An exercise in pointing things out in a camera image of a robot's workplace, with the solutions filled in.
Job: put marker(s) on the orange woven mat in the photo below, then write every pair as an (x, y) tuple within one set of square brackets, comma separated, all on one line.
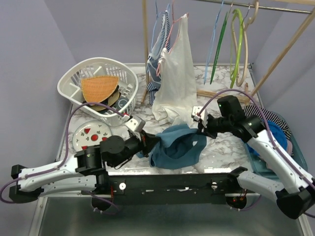
[(99, 88)]

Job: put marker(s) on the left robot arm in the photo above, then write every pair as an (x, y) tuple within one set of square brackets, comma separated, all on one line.
[(83, 171)]

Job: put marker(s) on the watermelon pattern plate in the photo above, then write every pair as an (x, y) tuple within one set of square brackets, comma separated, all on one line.
[(90, 133)]

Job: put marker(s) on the pink garment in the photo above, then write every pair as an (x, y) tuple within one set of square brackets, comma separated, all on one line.
[(289, 148)]

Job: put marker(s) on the teal plastic bin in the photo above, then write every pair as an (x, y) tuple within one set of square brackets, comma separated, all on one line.
[(261, 168)]

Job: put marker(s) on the dark plates in basket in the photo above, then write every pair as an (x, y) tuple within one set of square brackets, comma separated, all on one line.
[(115, 100)]

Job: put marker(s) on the light blue plastic hanger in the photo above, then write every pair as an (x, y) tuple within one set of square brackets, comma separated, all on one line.
[(211, 45)]

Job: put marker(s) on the dark green plastic hanger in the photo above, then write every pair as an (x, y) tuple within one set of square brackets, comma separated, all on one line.
[(218, 49)]

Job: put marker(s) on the white tank top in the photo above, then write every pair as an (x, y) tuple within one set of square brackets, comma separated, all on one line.
[(177, 95)]

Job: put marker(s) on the black white striped garment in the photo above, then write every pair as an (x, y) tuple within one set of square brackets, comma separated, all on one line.
[(270, 116)]

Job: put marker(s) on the wooden clothes rack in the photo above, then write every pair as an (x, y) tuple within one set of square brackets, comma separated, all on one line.
[(299, 32)]

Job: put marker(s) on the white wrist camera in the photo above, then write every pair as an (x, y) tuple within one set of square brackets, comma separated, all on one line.
[(199, 113), (135, 124)]

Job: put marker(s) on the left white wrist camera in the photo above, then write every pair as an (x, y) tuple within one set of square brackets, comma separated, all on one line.
[(135, 124)]

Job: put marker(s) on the white plastic laundry basket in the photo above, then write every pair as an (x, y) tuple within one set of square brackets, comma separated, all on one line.
[(69, 86)]

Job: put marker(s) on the teal blue tank top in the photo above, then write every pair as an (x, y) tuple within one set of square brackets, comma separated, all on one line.
[(179, 147)]

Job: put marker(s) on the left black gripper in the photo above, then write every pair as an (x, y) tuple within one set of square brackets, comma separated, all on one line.
[(146, 142)]

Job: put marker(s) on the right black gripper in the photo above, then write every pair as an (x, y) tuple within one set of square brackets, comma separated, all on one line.
[(207, 130)]

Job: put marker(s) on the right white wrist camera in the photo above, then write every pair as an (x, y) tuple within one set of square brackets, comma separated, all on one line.
[(199, 113)]

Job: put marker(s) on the bright blue garment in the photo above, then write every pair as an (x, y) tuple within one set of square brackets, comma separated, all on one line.
[(278, 134)]

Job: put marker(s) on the beige wooden hanger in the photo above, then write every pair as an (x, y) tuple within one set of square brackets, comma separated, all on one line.
[(245, 49)]

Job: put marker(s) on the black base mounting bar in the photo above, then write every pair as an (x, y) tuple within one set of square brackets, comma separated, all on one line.
[(170, 189)]

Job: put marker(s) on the lime green hanger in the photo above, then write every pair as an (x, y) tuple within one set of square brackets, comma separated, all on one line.
[(236, 46)]

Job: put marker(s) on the blue striped garment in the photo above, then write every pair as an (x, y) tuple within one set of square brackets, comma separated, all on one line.
[(154, 56)]

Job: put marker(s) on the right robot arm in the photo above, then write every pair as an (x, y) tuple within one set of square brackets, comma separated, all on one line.
[(294, 193)]

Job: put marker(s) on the pink wire hanger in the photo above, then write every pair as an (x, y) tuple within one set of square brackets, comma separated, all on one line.
[(174, 21)]

